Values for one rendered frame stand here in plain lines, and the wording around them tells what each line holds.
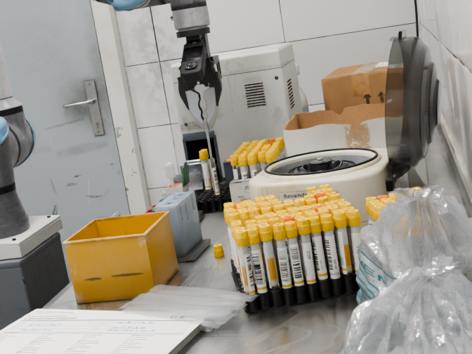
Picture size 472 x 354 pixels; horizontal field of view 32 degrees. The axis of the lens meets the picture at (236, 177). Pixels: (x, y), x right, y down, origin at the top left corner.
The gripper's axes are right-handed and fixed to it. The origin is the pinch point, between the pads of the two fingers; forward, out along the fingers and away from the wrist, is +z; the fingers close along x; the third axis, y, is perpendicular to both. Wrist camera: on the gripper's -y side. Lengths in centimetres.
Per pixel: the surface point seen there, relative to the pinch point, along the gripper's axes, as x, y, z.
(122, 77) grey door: 68, 153, -4
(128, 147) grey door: 70, 152, 24
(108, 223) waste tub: 8.8, -43.4, 8.7
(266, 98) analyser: -9.5, 26.3, -1.0
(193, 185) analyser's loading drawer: 7.5, 9.3, 14.5
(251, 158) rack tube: -10.3, -10.2, 6.6
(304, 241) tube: -26, -64, 9
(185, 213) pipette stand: -2.4, -36.3, 10.0
